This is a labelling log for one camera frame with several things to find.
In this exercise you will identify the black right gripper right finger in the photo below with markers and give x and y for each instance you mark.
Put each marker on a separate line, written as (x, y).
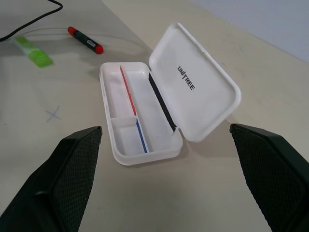
(270, 178)

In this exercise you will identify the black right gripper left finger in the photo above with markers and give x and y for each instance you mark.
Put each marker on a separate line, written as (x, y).
(60, 183)

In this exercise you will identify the white plastic case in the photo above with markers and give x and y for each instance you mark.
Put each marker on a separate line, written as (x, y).
(169, 96)

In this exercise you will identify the green highlighter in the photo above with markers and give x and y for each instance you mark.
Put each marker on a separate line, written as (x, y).
(33, 51)

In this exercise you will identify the black marker with red caps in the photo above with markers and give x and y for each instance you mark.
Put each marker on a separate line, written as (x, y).
(85, 40)

